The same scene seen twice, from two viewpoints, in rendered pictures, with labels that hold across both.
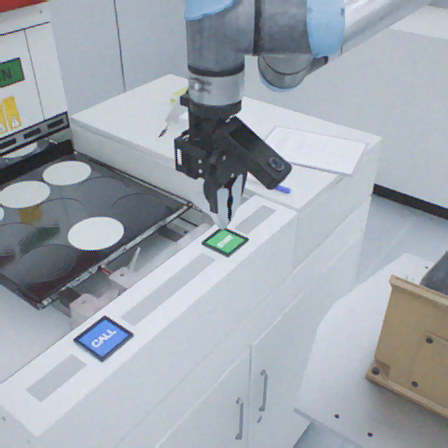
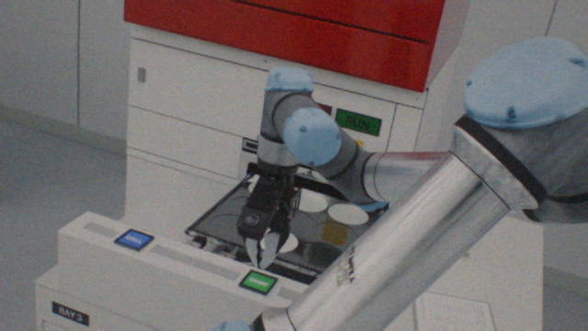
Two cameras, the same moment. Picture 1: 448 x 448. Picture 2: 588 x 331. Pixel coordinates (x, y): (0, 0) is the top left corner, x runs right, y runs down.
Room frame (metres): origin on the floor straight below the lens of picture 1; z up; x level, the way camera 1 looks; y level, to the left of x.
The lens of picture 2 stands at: (0.36, -0.92, 1.64)
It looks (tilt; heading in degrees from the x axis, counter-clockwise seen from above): 24 degrees down; 69
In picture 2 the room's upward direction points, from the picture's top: 9 degrees clockwise
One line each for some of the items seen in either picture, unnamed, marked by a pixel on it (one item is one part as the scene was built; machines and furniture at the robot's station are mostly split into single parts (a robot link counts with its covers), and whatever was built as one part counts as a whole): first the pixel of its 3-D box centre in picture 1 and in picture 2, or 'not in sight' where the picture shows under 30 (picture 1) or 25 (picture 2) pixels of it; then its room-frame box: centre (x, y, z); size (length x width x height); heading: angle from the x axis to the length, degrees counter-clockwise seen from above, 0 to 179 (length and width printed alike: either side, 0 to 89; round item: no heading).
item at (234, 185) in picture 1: (221, 196); (275, 245); (0.70, 0.00, 1.04); 0.06 x 0.03 x 0.09; 52
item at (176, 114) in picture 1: (181, 121); not in sight; (0.98, 0.08, 1.03); 0.06 x 0.04 x 0.13; 52
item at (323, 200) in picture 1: (220, 154); (447, 295); (1.10, 0.01, 0.89); 0.62 x 0.35 x 0.14; 52
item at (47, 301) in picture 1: (124, 249); (262, 256); (0.74, 0.18, 0.90); 0.38 x 0.01 x 0.01; 142
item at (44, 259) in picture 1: (58, 213); (292, 220); (0.86, 0.32, 0.90); 0.34 x 0.34 x 0.01; 52
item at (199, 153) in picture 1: (212, 137); (275, 189); (0.69, 0.02, 1.14); 0.09 x 0.08 x 0.12; 52
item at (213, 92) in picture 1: (214, 84); (278, 147); (0.69, 0.01, 1.22); 0.08 x 0.08 x 0.05
